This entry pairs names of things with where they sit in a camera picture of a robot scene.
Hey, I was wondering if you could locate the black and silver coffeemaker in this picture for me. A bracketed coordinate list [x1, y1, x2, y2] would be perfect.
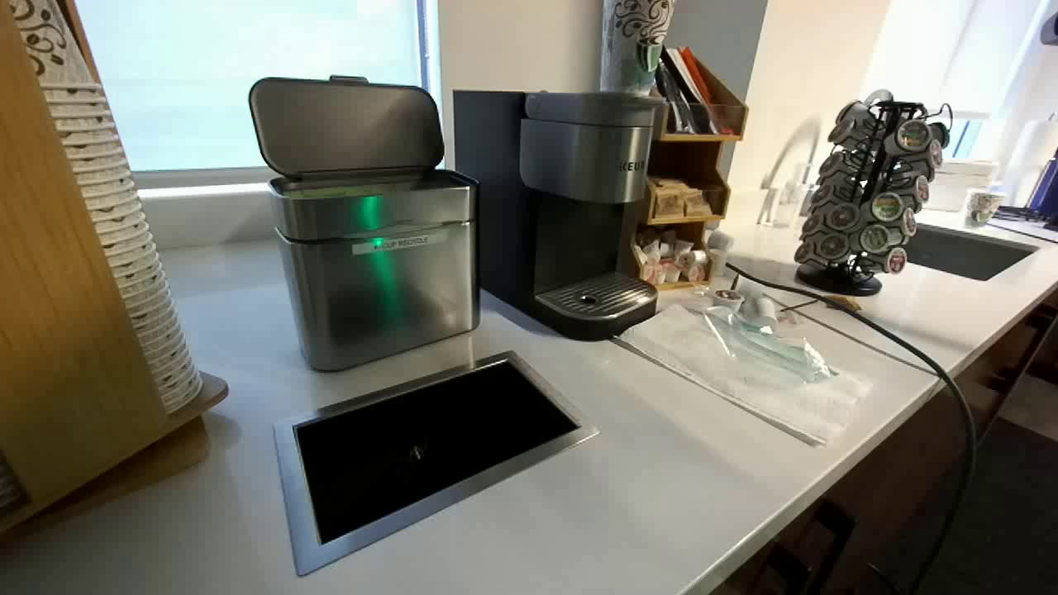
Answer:
[451, 86, 665, 340]

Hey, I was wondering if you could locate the patterned paper coffee cup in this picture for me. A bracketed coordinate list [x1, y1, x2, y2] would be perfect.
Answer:
[599, 0, 678, 100]

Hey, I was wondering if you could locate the clear plastic cup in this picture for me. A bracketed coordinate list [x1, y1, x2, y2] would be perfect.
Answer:
[737, 282, 784, 329]

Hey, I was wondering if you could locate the wooden cup dispenser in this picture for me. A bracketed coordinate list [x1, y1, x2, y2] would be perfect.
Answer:
[0, 0, 231, 540]

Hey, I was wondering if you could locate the stainless steel lidded bin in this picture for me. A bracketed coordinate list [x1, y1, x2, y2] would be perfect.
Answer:
[246, 74, 482, 378]

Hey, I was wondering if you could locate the black rectangular tray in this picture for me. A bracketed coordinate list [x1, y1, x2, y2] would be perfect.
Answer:
[272, 351, 603, 578]

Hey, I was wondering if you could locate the wooden condiment organizer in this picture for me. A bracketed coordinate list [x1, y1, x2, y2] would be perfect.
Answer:
[631, 44, 750, 295]

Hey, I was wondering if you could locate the clear plastic zip bag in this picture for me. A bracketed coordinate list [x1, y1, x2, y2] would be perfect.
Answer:
[614, 291, 877, 448]

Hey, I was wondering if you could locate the orange edged paper stack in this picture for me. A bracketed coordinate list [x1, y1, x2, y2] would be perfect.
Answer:
[657, 44, 723, 140]

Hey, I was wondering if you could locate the white sink faucet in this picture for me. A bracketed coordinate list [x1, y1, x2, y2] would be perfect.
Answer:
[756, 112, 825, 229]

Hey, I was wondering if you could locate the bright window pane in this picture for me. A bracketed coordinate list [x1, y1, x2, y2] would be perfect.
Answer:
[73, 0, 441, 185]

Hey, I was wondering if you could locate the dark wooden counter cabinet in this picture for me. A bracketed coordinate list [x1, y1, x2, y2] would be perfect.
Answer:
[704, 291, 1058, 595]

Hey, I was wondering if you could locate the stack of paper cups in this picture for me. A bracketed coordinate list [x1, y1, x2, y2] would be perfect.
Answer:
[8, 0, 209, 416]

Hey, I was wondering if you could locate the dark countertop sink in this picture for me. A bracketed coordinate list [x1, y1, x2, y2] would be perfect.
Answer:
[902, 218, 1042, 283]

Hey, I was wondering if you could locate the white patterned mug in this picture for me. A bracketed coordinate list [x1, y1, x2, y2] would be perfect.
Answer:
[961, 185, 1007, 229]

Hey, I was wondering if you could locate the blue bottle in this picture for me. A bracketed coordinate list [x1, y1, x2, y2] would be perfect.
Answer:
[1030, 144, 1058, 229]

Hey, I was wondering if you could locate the grey green cable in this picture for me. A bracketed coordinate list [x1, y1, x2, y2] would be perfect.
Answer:
[723, 260, 982, 595]

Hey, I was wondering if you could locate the black wire pod carousel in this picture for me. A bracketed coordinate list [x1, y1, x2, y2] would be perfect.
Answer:
[790, 88, 957, 296]

